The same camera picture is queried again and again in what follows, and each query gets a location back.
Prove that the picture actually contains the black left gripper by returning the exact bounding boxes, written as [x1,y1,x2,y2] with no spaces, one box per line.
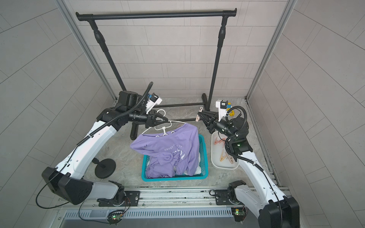
[126,108,168,128]

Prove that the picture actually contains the pink clothespin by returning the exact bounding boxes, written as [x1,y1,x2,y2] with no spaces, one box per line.
[195,106,203,122]

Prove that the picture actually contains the white plastic hanger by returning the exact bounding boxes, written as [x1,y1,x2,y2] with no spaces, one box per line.
[141,119,186,136]

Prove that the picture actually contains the purple t-shirt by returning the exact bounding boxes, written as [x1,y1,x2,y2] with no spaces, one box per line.
[130,123,200,179]

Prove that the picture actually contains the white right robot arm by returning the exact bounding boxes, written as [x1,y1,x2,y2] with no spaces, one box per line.
[197,106,300,228]

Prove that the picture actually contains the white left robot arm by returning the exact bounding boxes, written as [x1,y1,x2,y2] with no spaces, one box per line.
[42,91,168,206]

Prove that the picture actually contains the white plastic clothespin tray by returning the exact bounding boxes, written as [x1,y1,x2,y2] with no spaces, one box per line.
[211,131,239,170]

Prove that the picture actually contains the white garment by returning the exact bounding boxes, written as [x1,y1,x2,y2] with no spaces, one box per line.
[183,154,202,176]

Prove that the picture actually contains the teal plastic laundry basket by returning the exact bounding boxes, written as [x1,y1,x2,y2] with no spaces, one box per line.
[141,135,209,182]

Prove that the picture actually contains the black round base stand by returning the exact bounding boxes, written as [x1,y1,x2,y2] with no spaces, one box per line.
[92,158,117,179]

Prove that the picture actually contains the right circuit board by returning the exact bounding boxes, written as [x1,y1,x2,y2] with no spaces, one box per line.
[231,207,248,222]

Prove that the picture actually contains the circuit board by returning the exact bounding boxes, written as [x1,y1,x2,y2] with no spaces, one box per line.
[107,210,125,226]
[231,207,248,222]

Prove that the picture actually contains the left circuit board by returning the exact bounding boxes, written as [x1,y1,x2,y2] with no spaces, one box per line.
[107,210,125,226]

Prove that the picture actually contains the black metal clothes rack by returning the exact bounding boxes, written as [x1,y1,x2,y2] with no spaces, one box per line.
[75,8,238,140]

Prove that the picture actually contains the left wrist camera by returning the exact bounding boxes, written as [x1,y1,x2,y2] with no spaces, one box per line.
[145,93,162,114]

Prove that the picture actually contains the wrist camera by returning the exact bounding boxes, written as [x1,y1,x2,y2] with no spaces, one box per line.
[215,100,232,120]
[145,93,162,114]

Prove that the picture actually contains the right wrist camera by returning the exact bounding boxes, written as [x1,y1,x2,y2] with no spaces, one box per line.
[215,100,232,120]

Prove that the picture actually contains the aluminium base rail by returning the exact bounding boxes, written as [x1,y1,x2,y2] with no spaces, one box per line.
[52,187,251,226]

